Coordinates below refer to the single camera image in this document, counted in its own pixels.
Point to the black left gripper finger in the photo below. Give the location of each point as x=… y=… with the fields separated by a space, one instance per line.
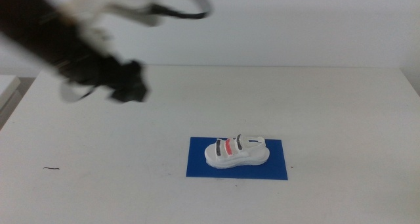
x=135 y=73
x=129 y=95

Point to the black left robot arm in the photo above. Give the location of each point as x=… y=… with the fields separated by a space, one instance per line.
x=36 y=30

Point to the blue rectangular mat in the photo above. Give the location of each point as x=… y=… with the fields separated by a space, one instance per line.
x=197 y=168

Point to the white side table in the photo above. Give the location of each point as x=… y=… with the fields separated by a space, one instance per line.
x=6 y=86

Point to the small dark thread scrap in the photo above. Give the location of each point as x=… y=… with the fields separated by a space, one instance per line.
x=51 y=168

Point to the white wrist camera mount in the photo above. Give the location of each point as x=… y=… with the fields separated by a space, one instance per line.
x=111 y=5

